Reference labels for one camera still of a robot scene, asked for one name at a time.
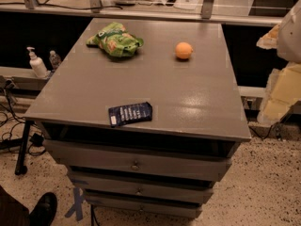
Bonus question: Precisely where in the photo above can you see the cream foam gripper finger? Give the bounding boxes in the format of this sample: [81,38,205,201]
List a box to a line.
[256,24,279,50]

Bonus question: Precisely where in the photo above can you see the green rice chip bag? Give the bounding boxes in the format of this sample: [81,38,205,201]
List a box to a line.
[86,22,144,57]

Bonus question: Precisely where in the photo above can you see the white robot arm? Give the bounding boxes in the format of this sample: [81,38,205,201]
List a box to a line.
[256,0,301,63]

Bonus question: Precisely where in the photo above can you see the orange ball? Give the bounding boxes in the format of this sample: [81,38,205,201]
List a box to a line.
[175,42,193,59]

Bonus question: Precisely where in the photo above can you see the dark blue snack packet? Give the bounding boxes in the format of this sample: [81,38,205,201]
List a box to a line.
[108,102,152,127]

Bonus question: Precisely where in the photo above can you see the grey drawer cabinet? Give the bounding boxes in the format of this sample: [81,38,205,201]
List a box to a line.
[26,20,250,218]

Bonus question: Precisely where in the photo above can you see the top grey drawer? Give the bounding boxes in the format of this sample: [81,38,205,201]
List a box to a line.
[44,139,231,182]

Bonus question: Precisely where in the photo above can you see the grey drawer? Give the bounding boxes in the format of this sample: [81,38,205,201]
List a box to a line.
[68,171,214,203]
[85,192,202,218]
[44,139,231,182]

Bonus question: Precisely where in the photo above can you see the middle grey drawer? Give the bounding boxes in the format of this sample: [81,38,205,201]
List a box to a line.
[68,171,214,203]

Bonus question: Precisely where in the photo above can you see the bottom grey drawer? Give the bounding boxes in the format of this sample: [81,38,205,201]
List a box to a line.
[85,192,202,218]

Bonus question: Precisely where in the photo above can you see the small clear plastic bottle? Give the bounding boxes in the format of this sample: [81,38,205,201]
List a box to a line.
[49,50,61,70]

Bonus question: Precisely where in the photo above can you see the white pump dispenser bottle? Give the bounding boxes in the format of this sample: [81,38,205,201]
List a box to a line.
[27,47,48,78]

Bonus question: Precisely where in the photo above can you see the blue tape mark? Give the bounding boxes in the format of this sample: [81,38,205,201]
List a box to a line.
[64,186,89,222]

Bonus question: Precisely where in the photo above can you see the black table leg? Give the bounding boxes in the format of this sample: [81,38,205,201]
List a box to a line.
[15,121,32,175]

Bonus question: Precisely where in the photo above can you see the black shoe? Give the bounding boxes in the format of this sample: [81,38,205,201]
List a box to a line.
[29,192,57,226]

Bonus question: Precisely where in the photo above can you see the black floor cables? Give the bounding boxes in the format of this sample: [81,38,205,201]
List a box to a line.
[0,78,48,157]

